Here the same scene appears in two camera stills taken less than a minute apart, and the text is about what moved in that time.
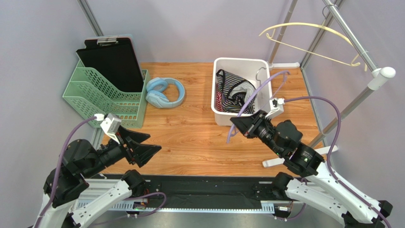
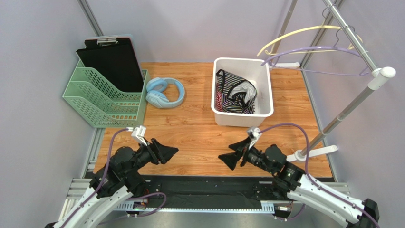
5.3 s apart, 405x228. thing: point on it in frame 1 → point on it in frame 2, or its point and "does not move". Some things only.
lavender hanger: x=233 y=131 → x=334 y=47
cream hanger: x=324 y=25 → x=266 y=51
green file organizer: x=89 y=93 does not move
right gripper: x=252 y=127 → x=244 y=155
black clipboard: x=116 y=57 does not move
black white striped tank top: x=232 y=93 does not move
